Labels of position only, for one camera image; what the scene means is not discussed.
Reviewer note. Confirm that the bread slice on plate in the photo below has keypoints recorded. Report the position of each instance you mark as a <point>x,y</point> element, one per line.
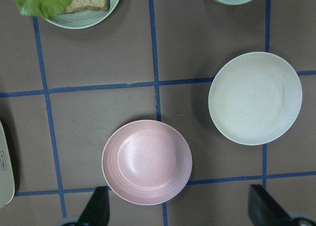
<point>92,5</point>

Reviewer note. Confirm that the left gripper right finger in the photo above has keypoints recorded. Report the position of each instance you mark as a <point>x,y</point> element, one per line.
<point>263,210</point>

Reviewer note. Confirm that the green plate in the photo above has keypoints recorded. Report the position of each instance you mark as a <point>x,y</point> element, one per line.
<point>83,19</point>

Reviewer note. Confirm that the green lettuce leaf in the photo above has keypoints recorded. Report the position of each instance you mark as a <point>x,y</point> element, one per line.
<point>42,8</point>

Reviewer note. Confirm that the pink plate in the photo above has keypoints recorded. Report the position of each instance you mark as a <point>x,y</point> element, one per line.
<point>146,162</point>

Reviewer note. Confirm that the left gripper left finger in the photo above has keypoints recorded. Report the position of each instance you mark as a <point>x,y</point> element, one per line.
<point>96,212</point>

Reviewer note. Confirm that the white toaster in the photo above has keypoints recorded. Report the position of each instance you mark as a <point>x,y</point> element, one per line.
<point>7,184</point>

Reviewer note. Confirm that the cream white plate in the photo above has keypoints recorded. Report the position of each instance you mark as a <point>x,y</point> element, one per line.
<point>255,98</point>

